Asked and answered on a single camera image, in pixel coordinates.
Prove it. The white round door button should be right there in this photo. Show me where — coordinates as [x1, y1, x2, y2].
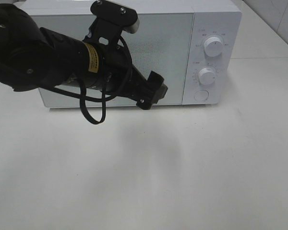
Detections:
[194, 90, 209, 102]

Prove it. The white microwave oven body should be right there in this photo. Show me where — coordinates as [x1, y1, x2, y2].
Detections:
[15, 0, 242, 105]

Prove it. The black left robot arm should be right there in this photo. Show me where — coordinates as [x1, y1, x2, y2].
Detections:
[0, 0, 168, 110]

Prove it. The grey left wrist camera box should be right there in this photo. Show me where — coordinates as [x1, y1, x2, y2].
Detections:
[90, 0, 140, 34]

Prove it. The white timer knob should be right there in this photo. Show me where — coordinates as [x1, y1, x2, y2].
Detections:
[198, 67, 216, 85]

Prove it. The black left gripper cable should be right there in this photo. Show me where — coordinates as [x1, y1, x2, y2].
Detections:
[48, 35, 132, 126]

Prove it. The upper white power knob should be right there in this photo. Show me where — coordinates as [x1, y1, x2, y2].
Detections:
[203, 35, 224, 57]

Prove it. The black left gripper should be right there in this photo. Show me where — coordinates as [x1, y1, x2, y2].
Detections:
[81, 18, 169, 111]

